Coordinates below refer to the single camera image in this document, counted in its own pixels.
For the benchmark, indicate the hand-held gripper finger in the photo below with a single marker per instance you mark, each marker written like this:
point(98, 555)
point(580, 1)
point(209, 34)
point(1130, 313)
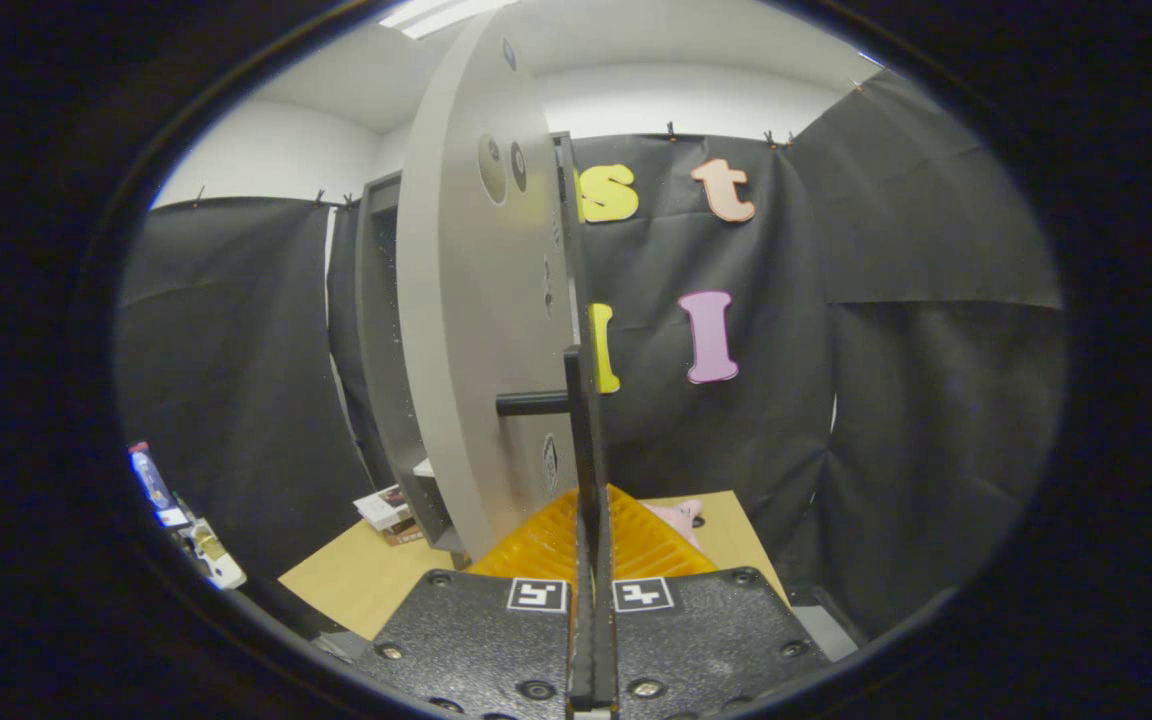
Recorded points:
point(581, 640)
point(604, 640)

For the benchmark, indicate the beige shoe cabinet door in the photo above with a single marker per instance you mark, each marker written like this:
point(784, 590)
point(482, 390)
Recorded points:
point(466, 350)

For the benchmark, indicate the grey shoe cabinet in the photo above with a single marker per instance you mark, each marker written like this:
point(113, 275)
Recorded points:
point(381, 330)

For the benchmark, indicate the pink green plush toy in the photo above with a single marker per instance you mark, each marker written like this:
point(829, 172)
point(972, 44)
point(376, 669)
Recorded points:
point(681, 517)

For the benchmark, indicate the brown book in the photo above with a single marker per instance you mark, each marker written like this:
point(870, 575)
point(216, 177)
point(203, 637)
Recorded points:
point(404, 533)

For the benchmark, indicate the black backdrop cloth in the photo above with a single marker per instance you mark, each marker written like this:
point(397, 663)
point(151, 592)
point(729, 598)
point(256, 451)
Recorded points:
point(886, 400)

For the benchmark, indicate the blue printed card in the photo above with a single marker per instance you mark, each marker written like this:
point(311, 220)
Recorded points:
point(151, 480)

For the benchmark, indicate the long ceiling light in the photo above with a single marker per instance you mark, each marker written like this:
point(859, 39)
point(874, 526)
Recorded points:
point(436, 15)

